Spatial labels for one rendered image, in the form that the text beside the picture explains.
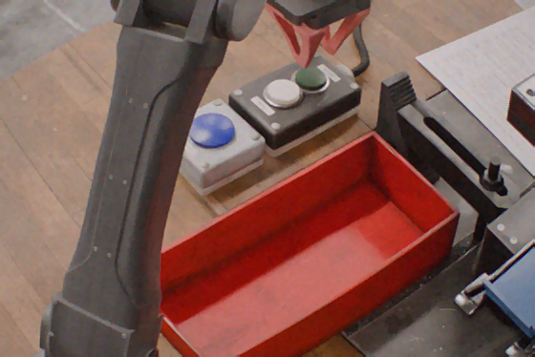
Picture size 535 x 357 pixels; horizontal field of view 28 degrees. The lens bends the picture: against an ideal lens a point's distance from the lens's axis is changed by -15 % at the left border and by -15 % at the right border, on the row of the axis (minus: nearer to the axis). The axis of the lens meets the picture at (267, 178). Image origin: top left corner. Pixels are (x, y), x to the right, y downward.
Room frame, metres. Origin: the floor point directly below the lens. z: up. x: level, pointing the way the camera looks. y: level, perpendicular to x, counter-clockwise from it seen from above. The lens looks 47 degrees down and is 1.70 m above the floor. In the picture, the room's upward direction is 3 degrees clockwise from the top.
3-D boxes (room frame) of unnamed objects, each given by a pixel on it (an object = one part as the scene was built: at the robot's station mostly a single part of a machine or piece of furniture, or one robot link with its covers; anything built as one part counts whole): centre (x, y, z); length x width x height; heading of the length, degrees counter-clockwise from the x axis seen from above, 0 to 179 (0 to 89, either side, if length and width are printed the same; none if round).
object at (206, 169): (0.76, 0.05, 0.90); 0.07 x 0.07 x 0.06; 41
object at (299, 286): (0.62, -0.03, 0.93); 0.25 x 0.12 x 0.06; 131
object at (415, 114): (0.71, -0.17, 0.95); 0.15 x 0.03 x 0.10; 41
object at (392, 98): (0.77, -0.13, 0.95); 0.06 x 0.03 x 0.09; 41
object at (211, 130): (0.76, 0.05, 0.93); 0.04 x 0.04 x 0.02
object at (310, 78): (0.84, -0.03, 0.93); 0.03 x 0.03 x 0.02
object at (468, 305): (0.56, -0.19, 0.98); 0.07 x 0.02 x 0.01; 131
